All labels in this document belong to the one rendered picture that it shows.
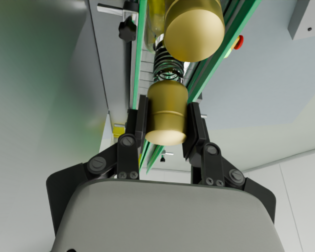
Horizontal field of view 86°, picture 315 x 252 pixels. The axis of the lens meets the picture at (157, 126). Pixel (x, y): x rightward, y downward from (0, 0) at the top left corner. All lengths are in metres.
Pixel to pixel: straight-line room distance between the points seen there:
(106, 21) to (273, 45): 0.53
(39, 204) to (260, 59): 0.74
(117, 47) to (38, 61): 0.31
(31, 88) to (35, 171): 0.13
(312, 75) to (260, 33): 0.34
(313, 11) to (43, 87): 0.59
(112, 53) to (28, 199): 0.38
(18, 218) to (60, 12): 0.24
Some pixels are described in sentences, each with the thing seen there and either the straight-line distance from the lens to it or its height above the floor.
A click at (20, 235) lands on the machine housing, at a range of 0.30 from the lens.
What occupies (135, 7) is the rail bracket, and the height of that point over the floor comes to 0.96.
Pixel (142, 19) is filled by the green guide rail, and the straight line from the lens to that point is 0.34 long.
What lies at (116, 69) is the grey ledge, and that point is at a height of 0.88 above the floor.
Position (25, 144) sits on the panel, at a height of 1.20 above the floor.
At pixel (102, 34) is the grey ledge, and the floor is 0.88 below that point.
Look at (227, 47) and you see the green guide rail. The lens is 0.38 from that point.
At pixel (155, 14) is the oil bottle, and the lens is 0.19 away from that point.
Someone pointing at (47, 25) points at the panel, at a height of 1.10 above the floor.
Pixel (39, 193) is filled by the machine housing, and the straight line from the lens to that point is 0.31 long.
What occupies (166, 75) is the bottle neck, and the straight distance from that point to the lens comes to 0.18.
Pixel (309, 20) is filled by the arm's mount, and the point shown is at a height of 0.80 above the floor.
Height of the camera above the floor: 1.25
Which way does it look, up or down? 26 degrees down
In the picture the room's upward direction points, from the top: 177 degrees counter-clockwise
